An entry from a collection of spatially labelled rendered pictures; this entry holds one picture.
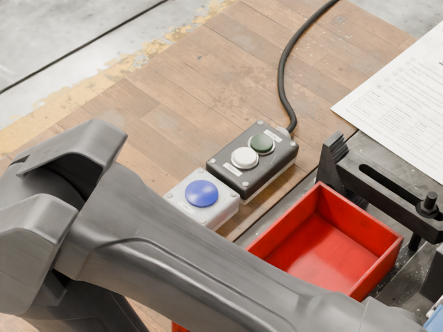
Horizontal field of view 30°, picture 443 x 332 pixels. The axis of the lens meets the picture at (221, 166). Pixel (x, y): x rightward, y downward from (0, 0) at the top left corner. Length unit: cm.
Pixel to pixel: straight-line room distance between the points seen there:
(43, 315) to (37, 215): 12
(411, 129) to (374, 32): 20
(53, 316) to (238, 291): 14
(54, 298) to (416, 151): 68
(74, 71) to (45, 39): 18
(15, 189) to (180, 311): 13
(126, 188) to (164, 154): 58
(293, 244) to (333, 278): 6
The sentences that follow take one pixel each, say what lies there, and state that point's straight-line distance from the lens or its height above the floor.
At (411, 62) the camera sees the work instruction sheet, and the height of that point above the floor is 90.
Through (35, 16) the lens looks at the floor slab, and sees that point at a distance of 273.
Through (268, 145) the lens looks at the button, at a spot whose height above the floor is 94.
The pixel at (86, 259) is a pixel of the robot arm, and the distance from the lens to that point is 48.
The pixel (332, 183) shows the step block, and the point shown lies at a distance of 101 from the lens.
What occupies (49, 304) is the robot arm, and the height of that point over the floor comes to 123.
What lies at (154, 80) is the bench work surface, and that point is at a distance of 117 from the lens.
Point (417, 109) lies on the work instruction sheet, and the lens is 117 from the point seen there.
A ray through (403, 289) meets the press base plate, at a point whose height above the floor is 90.
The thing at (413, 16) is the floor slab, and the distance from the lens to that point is 283.
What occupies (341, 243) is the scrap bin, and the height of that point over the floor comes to 91.
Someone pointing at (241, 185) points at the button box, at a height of 93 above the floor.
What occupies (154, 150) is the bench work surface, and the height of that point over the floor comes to 90.
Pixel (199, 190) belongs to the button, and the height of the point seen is 94.
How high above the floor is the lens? 170
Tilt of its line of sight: 49 degrees down
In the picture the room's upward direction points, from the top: 4 degrees clockwise
